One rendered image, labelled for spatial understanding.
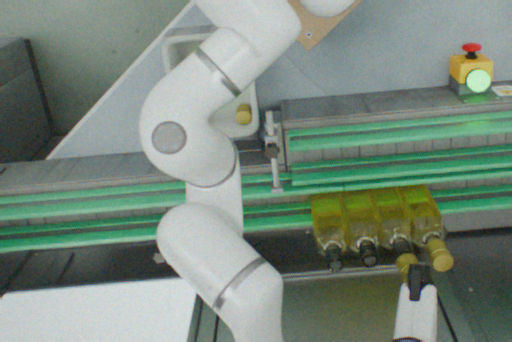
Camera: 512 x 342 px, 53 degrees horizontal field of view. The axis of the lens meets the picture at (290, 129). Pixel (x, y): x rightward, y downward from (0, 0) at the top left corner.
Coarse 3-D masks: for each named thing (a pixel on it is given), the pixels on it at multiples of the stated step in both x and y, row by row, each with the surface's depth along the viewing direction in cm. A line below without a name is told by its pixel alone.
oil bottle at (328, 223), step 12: (336, 192) 101; (312, 204) 98; (324, 204) 97; (336, 204) 97; (312, 216) 95; (324, 216) 94; (336, 216) 93; (324, 228) 90; (336, 228) 90; (324, 240) 89; (336, 240) 89; (324, 252) 90
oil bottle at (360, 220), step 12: (348, 192) 100; (360, 192) 100; (348, 204) 96; (360, 204) 96; (348, 216) 93; (360, 216) 92; (372, 216) 92; (348, 228) 91; (360, 228) 89; (372, 228) 89; (348, 240) 92
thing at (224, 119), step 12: (180, 36) 99; (192, 36) 99; (204, 36) 99; (168, 48) 101; (180, 48) 107; (192, 48) 107; (168, 60) 101; (180, 60) 108; (168, 72) 102; (252, 84) 104; (240, 96) 112; (252, 96) 105; (228, 108) 113; (252, 108) 106; (216, 120) 113; (228, 120) 113; (252, 120) 109; (228, 132) 108; (240, 132) 108; (252, 132) 108
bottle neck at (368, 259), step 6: (360, 240) 89; (366, 240) 88; (372, 240) 89; (360, 246) 88; (366, 246) 86; (372, 246) 87; (360, 252) 87; (366, 252) 85; (372, 252) 85; (366, 258) 87; (372, 258) 87; (378, 258) 85; (366, 264) 85; (372, 264) 86
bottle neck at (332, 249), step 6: (324, 246) 89; (330, 246) 88; (336, 246) 88; (330, 252) 86; (336, 252) 86; (330, 258) 85; (336, 258) 85; (342, 258) 86; (330, 264) 86; (336, 264) 87; (342, 264) 85; (330, 270) 86; (336, 270) 86
